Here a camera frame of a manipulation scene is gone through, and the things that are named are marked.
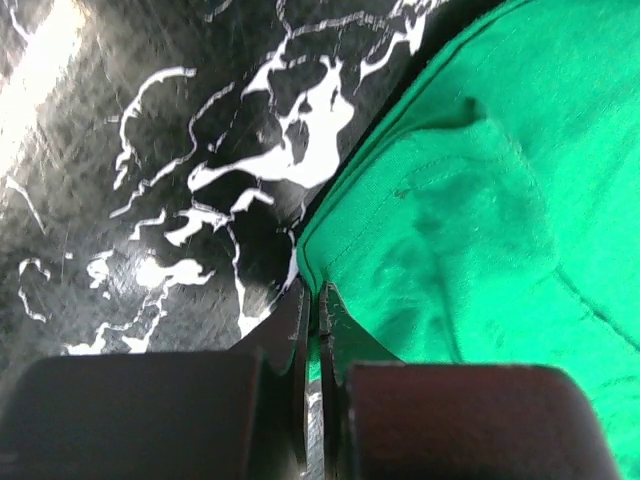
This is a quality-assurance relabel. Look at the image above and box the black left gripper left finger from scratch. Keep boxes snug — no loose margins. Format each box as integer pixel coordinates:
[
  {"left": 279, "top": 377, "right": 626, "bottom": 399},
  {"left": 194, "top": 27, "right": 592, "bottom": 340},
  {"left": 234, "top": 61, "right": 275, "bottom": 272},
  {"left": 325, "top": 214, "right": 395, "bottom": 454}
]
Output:
[{"left": 1, "top": 281, "right": 310, "bottom": 479}]

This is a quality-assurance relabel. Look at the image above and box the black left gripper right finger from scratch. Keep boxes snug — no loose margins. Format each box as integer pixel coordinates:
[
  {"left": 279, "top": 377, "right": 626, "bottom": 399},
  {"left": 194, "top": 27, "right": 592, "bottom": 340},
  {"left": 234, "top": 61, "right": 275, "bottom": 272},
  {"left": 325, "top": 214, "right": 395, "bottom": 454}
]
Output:
[{"left": 318, "top": 283, "right": 620, "bottom": 479}]

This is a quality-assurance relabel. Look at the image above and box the green t shirt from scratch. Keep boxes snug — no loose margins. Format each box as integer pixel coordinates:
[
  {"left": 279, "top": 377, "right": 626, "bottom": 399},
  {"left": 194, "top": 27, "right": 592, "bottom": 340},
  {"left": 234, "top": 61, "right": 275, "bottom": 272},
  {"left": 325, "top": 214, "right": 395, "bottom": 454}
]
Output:
[{"left": 297, "top": 1, "right": 639, "bottom": 479}]

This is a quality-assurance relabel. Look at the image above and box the black marbled table mat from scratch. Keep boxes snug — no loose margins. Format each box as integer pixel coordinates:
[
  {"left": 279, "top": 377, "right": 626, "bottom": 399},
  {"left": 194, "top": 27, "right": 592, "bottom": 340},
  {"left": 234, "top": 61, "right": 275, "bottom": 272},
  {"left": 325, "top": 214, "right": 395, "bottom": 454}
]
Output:
[{"left": 0, "top": 0, "right": 451, "bottom": 451}]

